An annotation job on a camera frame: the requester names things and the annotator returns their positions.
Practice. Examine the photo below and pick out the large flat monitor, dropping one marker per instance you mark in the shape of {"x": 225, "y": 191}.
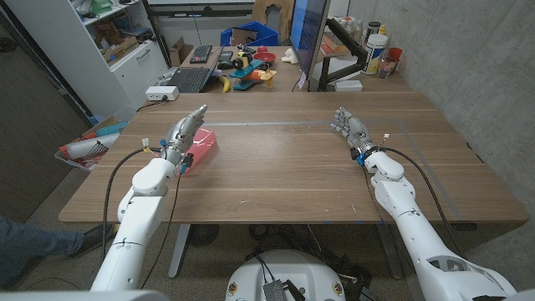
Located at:
{"x": 309, "y": 29}

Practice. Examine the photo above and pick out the yellow banana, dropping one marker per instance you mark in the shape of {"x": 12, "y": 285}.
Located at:
{"x": 225, "y": 85}

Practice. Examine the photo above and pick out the white bubble wrap roll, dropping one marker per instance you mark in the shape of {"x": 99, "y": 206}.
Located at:
{"x": 85, "y": 146}

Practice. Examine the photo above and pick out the white power strip box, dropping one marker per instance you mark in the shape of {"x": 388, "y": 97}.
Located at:
{"x": 161, "y": 92}

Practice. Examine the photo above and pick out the small white box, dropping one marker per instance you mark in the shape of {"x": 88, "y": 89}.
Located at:
{"x": 348, "y": 85}

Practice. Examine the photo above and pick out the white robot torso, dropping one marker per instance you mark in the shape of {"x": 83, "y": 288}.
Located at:
{"x": 292, "y": 267}

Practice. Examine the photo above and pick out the pink plastic container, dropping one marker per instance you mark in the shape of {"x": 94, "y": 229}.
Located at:
{"x": 202, "y": 144}

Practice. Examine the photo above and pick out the grey table leg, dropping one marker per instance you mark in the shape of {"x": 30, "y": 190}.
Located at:
{"x": 388, "y": 255}
{"x": 179, "y": 251}

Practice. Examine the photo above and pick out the black keyboard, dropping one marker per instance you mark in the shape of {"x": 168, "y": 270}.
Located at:
{"x": 201, "y": 53}

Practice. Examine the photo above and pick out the white shelf cabinet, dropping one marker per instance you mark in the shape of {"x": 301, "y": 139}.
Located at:
{"x": 83, "y": 67}

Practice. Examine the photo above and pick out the person's black shoe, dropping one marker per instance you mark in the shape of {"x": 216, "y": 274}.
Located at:
{"x": 94, "y": 239}

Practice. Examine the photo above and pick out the colourful toy plane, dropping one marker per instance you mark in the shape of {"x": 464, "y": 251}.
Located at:
{"x": 251, "y": 73}

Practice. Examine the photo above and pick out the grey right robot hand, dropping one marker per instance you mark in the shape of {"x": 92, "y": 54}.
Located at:
{"x": 355, "y": 131}

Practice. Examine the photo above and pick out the dark jar with black lid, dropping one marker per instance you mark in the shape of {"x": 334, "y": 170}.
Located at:
{"x": 373, "y": 30}

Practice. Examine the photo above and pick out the red cup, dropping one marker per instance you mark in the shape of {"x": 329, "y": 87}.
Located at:
{"x": 395, "y": 53}

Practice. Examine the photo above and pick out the teal roll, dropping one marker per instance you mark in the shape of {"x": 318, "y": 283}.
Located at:
{"x": 109, "y": 129}

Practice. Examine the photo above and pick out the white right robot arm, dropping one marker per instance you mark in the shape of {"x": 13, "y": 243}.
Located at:
{"x": 414, "y": 226}

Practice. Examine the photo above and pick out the black computer mouse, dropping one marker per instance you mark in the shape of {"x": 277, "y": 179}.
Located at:
{"x": 225, "y": 65}

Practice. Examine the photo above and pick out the black phone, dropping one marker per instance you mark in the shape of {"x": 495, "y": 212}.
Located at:
{"x": 225, "y": 55}

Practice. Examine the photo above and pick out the grey module on torso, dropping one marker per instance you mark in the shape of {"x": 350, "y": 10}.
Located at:
{"x": 275, "y": 292}

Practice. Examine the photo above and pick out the person's leg in jeans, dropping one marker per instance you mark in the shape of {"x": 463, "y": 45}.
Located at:
{"x": 33, "y": 251}

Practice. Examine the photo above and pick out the white labelled canister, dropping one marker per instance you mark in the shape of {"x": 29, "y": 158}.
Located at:
{"x": 374, "y": 54}

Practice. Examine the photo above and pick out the blue plastic bin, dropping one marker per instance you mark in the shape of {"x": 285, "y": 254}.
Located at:
{"x": 261, "y": 33}

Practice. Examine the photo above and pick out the brown cardboard sheet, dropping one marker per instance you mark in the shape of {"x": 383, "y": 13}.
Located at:
{"x": 271, "y": 12}

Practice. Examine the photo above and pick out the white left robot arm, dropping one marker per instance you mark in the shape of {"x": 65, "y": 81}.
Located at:
{"x": 138, "y": 209}

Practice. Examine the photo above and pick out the clear glass cup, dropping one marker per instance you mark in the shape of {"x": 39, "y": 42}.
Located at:
{"x": 386, "y": 69}

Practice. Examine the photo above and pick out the cardboard box in shelf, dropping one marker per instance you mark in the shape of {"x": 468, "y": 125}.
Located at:
{"x": 121, "y": 49}

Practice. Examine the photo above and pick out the small open cardboard box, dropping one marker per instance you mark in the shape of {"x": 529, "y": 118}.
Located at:
{"x": 179, "y": 52}

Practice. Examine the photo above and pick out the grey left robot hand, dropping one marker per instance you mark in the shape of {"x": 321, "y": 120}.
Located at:
{"x": 181, "y": 134}

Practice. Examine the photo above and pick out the yellow bottle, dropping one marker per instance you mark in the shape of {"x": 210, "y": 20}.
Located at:
{"x": 382, "y": 30}

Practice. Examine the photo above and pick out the black laptop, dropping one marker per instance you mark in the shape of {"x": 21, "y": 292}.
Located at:
{"x": 192, "y": 78}

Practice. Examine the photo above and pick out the white toy figure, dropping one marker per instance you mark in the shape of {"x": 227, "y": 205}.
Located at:
{"x": 289, "y": 55}

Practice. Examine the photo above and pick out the floor crate with clutter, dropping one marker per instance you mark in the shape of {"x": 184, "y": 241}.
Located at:
{"x": 90, "y": 150}

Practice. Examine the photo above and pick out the round black fan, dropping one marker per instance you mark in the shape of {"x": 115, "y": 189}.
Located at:
{"x": 203, "y": 235}

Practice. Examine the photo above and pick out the red bowl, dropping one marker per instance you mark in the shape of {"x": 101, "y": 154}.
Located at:
{"x": 264, "y": 57}

